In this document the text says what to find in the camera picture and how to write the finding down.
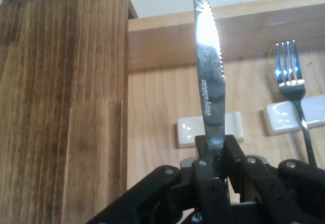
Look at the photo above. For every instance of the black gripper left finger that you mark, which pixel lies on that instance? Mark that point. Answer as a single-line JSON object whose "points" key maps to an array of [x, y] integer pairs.
{"points": [[200, 183]]}

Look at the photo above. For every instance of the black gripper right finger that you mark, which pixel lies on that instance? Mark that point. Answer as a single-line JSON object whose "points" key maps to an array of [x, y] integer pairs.
{"points": [[279, 191]]}

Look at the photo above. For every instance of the silver metal fork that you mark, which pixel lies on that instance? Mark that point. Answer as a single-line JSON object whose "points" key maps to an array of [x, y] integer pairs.
{"points": [[290, 87]]}

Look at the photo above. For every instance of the silver metal knife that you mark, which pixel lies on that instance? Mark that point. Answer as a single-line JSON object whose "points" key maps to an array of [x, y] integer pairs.
{"points": [[208, 56]]}

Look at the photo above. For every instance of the small white cutlery rest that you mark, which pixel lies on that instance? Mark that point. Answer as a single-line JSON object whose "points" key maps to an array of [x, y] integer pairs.
{"points": [[279, 114], [188, 130]]}

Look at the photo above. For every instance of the light wooden drawer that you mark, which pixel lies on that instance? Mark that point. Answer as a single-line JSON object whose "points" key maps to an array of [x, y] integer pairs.
{"points": [[157, 94]]}

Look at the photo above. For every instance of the dark wooden drawer cabinet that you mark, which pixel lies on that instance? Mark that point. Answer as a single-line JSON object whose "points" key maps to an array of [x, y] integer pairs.
{"points": [[63, 81]]}

